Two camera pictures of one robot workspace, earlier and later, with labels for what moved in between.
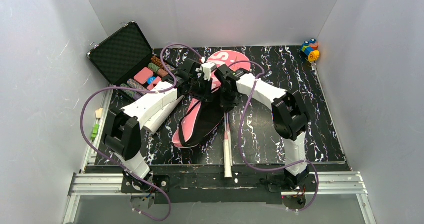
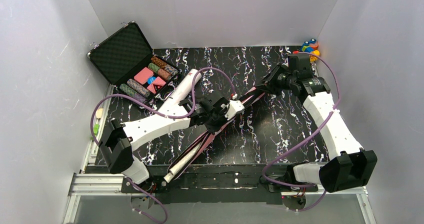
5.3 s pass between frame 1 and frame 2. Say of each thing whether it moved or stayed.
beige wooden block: stayed
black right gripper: moved
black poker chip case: stayed
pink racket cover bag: moved
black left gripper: moved
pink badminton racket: moved
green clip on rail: stayed
